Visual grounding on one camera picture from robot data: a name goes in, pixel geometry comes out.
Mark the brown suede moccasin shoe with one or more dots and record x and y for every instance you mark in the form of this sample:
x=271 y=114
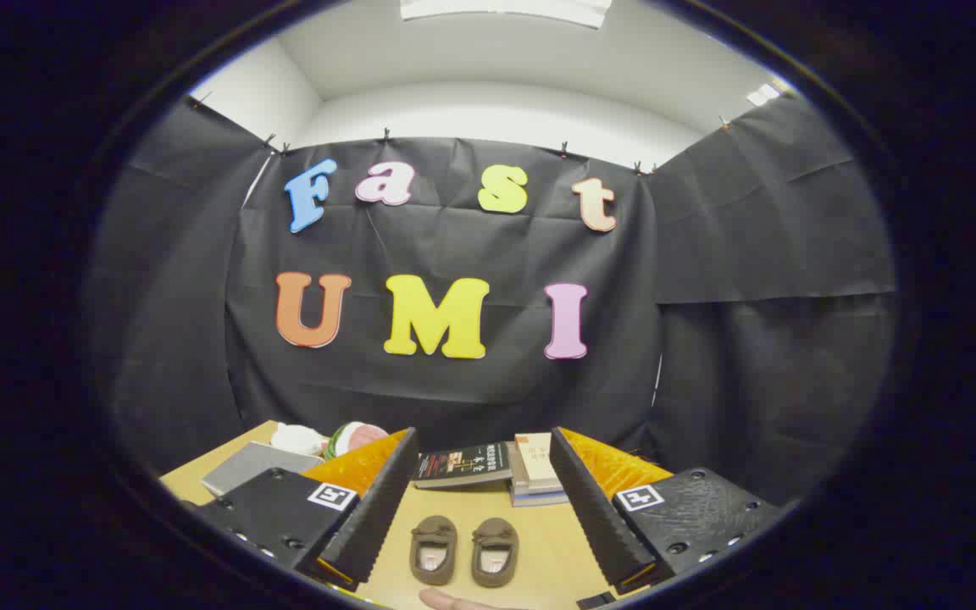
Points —
x=495 y=534
x=433 y=534

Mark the watermelon slice plush toy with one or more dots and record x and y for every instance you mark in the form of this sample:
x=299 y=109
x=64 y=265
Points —
x=357 y=439

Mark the blue cover book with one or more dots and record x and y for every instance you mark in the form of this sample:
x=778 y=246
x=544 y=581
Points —
x=539 y=498

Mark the ceiling light panel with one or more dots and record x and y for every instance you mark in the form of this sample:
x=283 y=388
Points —
x=505 y=8
x=763 y=94

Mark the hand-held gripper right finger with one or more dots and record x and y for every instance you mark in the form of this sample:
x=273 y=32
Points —
x=594 y=517

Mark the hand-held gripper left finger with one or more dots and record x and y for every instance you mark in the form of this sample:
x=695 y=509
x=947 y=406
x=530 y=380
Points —
x=374 y=517

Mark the black cover book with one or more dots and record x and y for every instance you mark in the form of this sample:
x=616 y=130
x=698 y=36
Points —
x=463 y=466

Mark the white plush toy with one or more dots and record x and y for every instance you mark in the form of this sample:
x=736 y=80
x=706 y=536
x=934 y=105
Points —
x=297 y=439

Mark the cream fabric storage box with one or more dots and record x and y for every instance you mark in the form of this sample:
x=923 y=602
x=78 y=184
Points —
x=251 y=466

